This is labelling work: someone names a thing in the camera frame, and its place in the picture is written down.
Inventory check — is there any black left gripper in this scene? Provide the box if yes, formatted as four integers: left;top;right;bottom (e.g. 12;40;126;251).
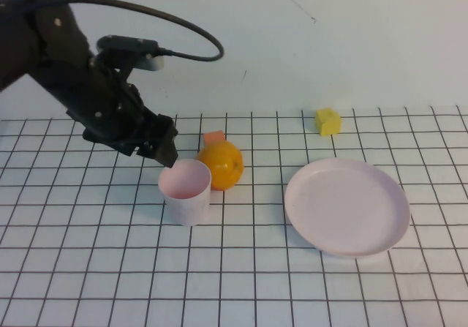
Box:
49;54;179;169

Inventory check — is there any pale pink plastic cup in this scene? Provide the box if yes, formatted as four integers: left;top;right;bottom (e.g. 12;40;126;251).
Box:
158;158;212;228

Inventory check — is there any pale pink plastic plate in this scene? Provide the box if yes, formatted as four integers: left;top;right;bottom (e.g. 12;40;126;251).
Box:
284;157;411;259

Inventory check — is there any orange foam block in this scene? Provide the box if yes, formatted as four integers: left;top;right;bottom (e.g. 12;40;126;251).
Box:
203;130;226;147

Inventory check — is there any orange toy fruit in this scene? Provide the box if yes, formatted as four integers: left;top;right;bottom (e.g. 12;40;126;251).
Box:
196;140;245;192

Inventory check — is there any white black-grid table sheet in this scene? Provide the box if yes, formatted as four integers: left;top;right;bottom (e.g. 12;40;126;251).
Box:
0;105;468;327

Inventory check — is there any yellow foam block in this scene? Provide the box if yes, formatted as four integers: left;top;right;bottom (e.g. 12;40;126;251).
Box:
315;107;343;138

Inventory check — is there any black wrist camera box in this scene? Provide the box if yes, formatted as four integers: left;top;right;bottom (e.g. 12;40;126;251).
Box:
96;34;164;72

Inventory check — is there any black camera cable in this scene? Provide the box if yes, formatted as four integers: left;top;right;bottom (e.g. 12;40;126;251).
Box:
34;0;225;63

